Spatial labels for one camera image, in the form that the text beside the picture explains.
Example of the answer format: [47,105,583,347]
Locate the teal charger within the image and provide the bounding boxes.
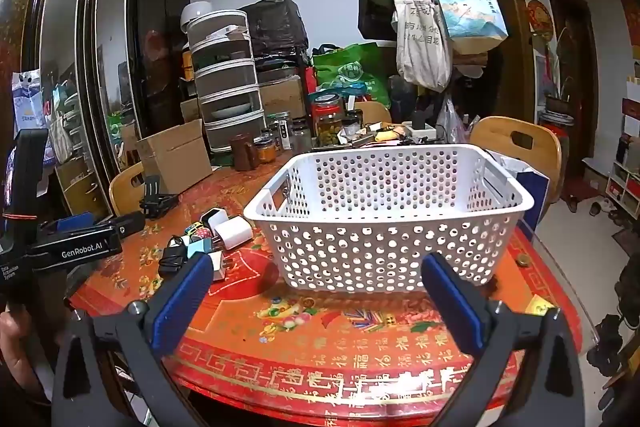
[186,239,216,260]

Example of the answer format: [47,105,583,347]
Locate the white perforated plastic basket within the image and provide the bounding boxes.
[243,145,536,294]

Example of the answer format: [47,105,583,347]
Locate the closed brown cardboard box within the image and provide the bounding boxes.
[260,77,307,120]

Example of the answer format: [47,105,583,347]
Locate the blue printed paper bag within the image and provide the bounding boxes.
[431,0,509,55]

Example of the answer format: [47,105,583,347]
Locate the person's left hand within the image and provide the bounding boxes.
[0,306,55,408]

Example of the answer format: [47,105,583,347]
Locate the white power strip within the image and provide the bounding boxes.
[402,109,441,140]

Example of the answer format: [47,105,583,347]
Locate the black bag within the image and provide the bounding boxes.
[240,0,308,58]

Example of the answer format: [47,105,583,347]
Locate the pickle jar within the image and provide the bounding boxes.
[312,94,346,148]

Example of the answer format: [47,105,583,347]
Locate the white canvas tote bag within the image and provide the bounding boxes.
[392,0,453,92]

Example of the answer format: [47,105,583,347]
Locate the plastic drawer tower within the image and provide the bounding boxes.
[187,9,266,152]

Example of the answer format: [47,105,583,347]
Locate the dark wooden door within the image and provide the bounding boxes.
[510,0,601,202]

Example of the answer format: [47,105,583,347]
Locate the white charger with black face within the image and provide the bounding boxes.
[201,207,230,235]

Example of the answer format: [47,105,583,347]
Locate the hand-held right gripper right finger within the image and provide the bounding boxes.
[421,252,586,427]

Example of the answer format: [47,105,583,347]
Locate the potted plant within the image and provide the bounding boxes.
[542,27,576,118]

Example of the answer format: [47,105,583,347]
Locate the small white plug charger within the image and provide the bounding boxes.
[207,252,232,283]

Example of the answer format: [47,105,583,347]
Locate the open cardboard box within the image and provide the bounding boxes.
[136,119,213,195]

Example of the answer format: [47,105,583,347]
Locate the white storage shelf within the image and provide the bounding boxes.
[605,77,640,228]

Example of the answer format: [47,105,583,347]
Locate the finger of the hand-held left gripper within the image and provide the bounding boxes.
[97,212,147,238]
[54,213,97,234]

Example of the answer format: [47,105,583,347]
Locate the clear glass jar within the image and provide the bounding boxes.
[291,119,313,152]

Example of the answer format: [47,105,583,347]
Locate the dark blue bag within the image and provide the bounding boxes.
[487,149,551,233]

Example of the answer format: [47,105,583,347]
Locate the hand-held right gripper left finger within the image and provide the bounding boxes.
[52,252,213,427]

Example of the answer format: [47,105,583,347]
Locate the clear plastic bag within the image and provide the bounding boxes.
[436,99,471,142]

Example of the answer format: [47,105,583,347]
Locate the round white lid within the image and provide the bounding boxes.
[180,1,216,32]

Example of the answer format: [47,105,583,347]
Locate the dark mirrored wardrobe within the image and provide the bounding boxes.
[0,0,196,218]

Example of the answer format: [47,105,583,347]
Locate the brown ceramic mug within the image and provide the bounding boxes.
[230,133,261,172]

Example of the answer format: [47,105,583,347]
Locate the black phone stand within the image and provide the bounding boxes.
[140,176,180,220]

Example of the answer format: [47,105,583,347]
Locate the blue white plastic bag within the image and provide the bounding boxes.
[12,69,48,130]

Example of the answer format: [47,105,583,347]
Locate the wooden chair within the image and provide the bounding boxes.
[470,117,562,208]
[109,162,151,218]
[352,101,392,125]

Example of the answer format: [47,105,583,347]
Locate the round red wall ornament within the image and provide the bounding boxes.
[525,0,556,42]

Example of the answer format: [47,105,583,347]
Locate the dark lidded glass jar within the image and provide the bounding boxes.
[342,109,365,138]

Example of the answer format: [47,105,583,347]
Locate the large white charger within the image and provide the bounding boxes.
[215,215,254,251]

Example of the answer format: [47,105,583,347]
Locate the green shopping bag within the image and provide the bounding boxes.
[312,43,392,108]

